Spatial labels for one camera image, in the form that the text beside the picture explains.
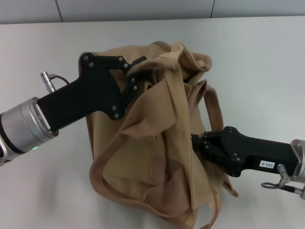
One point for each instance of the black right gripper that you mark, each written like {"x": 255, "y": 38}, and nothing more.
{"x": 255, "y": 152}

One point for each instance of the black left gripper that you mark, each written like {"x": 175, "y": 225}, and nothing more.
{"x": 93, "y": 93}

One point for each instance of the khaki canvas food bag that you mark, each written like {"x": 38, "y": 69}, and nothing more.
{"x": 147, "y": 155}

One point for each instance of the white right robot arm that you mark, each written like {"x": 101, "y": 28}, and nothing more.
{"x": 300, "y": 159}

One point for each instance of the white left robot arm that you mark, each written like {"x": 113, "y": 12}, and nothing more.
{"x": 21, "y": 128}

